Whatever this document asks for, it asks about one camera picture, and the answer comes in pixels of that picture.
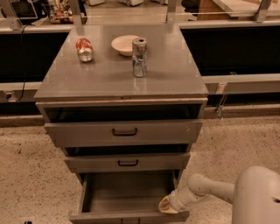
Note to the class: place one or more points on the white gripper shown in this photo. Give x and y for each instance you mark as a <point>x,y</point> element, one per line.
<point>176,200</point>

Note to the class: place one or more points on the grey bottom drawer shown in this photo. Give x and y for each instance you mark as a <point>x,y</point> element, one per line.
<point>129,197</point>

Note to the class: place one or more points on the grey drawer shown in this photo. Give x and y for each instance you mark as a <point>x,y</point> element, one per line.
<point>128,163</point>
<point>88,134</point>
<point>129,197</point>

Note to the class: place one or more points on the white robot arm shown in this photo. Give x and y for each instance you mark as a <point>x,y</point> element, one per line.
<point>255,196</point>

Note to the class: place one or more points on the grey middle drawer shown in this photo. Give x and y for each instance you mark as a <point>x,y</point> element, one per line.
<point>128,163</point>

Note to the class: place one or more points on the grey drawer cabinet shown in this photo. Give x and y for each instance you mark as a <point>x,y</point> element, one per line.
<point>105,89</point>

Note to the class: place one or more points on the grey top drawer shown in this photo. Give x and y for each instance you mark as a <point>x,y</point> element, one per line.
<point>88,134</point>

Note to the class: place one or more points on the silver upright can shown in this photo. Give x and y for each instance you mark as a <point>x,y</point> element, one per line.
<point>139,57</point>

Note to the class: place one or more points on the white bowl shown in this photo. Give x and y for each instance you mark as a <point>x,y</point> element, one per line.
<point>123,44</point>

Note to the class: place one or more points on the red soda can lying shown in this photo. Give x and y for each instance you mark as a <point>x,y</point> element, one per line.
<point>84,50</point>

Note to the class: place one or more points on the colourful snack packages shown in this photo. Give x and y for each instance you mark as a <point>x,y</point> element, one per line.
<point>60,12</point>

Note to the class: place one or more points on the metal bracket on rail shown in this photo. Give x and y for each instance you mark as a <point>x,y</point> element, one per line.
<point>220,90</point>

